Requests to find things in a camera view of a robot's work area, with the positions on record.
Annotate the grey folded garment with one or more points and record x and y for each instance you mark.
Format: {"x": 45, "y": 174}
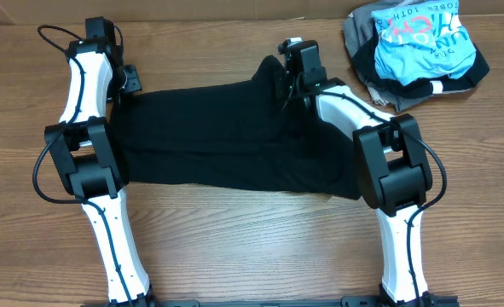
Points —
{"x": 358, "y": 29}

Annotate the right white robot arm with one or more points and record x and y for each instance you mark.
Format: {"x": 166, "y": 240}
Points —
{"x": 393, "y": 173}

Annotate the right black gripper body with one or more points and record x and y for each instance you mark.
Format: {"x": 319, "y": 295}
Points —
{"x": 286, "y": 79}

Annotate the black folded garment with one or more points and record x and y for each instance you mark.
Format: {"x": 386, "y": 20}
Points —
{"x": 363, "y": 62}

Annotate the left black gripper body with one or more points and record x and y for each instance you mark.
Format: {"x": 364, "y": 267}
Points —
{"x": 126, "y": 82}

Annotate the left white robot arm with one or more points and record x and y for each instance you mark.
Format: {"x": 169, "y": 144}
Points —
{"x": 91, "y": 165}

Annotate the black t-shirt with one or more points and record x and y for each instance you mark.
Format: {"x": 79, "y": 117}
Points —
{"x": 234, "y": 136}

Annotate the light blue printed t-shirt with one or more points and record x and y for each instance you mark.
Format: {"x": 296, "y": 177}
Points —
{"x": 422, "y": 40}

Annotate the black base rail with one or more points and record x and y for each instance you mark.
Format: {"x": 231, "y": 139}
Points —
{"x": 347, "y": 301}

